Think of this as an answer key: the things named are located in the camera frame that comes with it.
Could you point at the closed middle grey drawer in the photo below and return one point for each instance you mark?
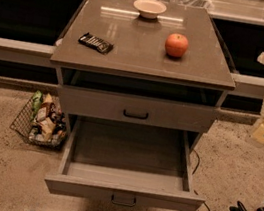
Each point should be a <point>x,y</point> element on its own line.
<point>135,109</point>

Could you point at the grey drawer cabinet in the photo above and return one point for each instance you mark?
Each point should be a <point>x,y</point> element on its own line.
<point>138,64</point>

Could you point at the open bottom grey drawer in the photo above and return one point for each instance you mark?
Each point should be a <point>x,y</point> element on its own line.
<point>126,164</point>

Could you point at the red apple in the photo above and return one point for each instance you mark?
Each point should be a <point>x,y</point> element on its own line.
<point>176,45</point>

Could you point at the cream ceramic bowl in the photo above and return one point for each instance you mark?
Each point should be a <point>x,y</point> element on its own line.
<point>149,9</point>

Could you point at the wire basket of snacks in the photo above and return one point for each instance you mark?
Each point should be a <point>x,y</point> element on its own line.
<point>41,122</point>

